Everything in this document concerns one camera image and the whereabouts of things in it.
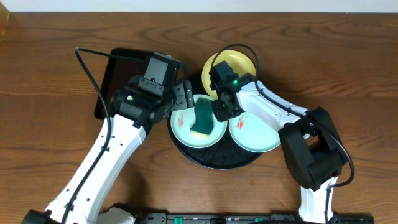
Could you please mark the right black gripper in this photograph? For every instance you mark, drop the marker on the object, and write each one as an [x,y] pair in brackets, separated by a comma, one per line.
[220,115]

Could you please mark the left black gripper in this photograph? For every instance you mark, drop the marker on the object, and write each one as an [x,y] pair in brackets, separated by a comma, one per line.
[182,96]

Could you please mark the light green plate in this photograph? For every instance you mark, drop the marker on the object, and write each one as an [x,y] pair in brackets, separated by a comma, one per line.
[182,120]
[252,134]

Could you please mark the green and yellow sponge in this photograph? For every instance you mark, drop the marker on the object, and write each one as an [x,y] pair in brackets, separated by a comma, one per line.
[203,112]

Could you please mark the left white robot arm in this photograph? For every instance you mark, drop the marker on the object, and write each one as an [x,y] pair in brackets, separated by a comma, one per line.
[133,112]

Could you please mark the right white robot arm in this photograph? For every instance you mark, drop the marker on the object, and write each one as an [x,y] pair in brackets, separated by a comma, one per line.
[313,151]

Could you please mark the round black tray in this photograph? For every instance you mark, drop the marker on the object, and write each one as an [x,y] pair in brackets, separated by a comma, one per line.
[223,155]

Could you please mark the dark rectangular water tray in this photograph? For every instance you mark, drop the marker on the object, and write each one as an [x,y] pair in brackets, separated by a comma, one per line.
[131,69]

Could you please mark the yellow plate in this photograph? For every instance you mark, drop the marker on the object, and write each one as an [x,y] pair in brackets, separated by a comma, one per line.
[239,62]

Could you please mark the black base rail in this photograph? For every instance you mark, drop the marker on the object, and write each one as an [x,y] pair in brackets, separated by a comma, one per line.
[163,218]

